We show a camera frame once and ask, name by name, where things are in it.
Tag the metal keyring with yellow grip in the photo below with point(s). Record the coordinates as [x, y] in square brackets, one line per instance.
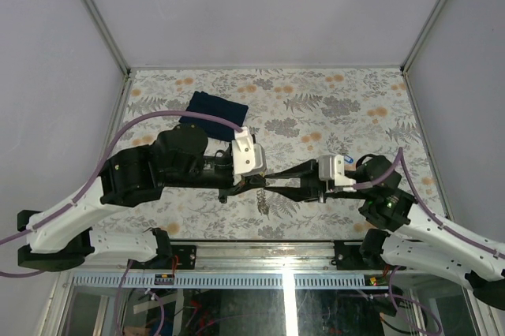
[261, 202]

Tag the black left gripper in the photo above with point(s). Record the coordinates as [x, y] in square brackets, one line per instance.
[248, 183]

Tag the aluminium front rail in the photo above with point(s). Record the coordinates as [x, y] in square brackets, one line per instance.
[243, 257]

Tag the dark navy folded cloth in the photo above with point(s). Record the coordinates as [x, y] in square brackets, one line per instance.
[203, 103]

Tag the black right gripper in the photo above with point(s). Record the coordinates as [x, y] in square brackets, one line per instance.
[312, 188]

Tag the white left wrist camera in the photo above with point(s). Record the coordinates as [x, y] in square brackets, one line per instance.
[247, 155]

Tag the floral patterned table mat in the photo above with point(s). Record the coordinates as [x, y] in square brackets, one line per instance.
[296, 115]

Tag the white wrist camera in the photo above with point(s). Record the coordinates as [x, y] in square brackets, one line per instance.
[331, 171]
[247, 155]

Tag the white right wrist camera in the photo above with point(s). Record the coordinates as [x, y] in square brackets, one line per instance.
[331, 171]

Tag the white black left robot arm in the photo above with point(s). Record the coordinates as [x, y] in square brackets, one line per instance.
[176, 159]

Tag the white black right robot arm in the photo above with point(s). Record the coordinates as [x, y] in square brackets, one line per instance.
[406, 232]

